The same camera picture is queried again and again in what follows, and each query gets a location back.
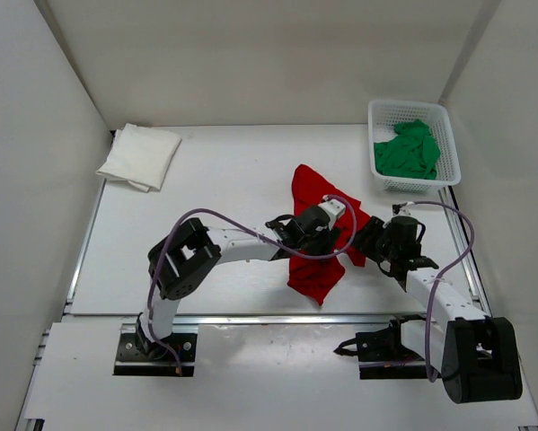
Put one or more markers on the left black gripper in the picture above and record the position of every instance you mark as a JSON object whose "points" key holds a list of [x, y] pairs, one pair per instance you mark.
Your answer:
{"points": [[323, 247]]}

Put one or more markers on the red t shirt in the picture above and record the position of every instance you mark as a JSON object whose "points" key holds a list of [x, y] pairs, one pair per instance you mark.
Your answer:
{"points": [[315, 278]]}

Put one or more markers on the white t shirt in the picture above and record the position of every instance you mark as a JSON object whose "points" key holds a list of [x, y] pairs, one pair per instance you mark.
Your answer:
{"points": [[140, 157]]}

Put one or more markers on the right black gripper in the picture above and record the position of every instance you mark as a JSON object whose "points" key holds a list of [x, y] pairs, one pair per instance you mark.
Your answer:
{"points": [[365, 240]]}

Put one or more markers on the green t shirt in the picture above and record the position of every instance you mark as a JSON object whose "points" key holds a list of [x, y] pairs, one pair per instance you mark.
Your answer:
{"points": [[413, 153]]}

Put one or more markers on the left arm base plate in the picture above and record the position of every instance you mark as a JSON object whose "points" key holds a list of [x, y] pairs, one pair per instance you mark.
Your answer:
{"points": [[132, 360]]}

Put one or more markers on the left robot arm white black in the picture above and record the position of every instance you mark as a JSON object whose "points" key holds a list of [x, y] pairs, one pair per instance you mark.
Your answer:
{"points": [[180, 262]]}

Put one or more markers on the aluminium table rail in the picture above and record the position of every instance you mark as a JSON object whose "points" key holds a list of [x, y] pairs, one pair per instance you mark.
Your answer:
{"points": [[242, 319]]}

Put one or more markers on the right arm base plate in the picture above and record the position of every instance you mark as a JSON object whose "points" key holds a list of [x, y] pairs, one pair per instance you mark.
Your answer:
{"points": [[382, 356]]}

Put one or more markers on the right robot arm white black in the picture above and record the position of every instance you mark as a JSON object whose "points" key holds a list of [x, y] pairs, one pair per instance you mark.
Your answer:
{"points": [[474, 354]]}

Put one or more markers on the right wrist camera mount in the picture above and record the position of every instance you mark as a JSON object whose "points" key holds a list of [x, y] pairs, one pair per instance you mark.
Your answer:
{"points": [[402, 209]]}

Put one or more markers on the white plastic basket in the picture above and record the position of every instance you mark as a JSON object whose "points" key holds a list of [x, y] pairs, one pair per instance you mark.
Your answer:
{"points": [[384, 115]]}

